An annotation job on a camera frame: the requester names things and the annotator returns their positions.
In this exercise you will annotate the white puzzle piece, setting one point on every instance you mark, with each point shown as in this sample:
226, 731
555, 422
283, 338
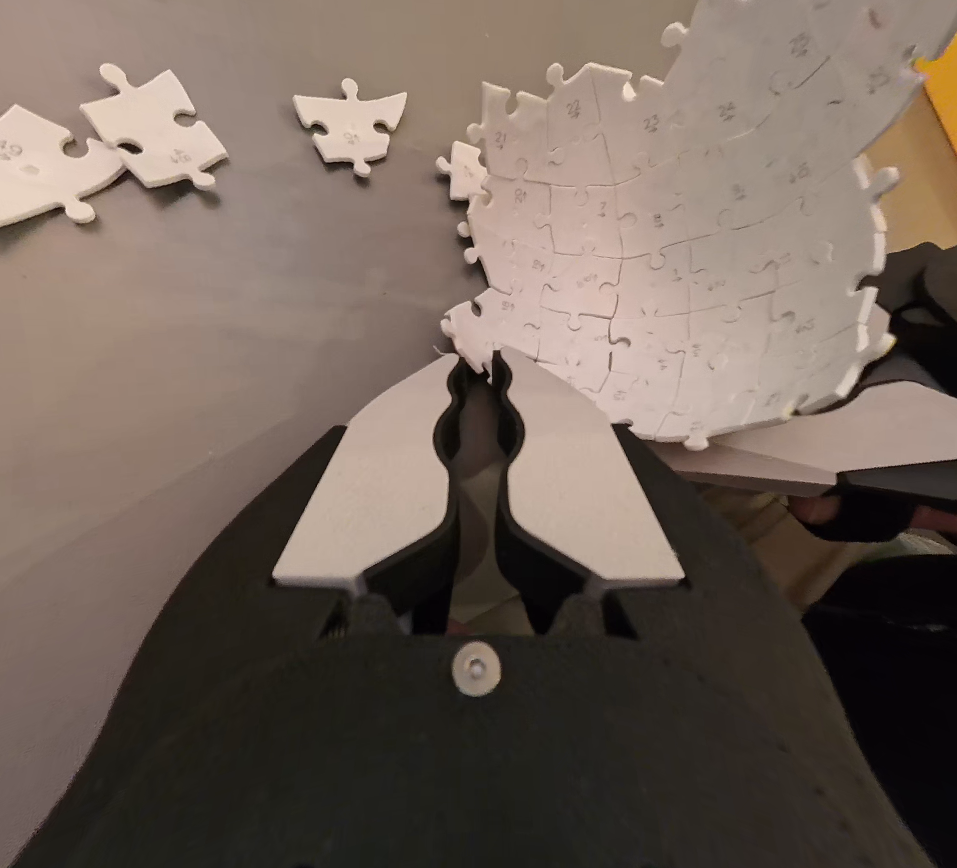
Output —
351, 127
157, 127
45, 165
460, 172

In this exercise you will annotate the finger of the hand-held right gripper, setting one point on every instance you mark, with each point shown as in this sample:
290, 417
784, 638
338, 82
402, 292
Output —
860, 427

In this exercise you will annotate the yellow box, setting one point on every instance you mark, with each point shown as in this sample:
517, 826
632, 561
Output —
943, 98

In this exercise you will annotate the person's right hand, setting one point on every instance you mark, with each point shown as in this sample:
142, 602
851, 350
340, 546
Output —
804, 509

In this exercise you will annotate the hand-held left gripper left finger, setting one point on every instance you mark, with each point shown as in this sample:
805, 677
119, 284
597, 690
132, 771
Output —
374, 501

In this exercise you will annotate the partly built puzzle ball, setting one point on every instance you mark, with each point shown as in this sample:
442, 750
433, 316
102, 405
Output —
673, 247

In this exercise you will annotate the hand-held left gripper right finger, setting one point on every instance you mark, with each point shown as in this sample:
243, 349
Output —
590, 501

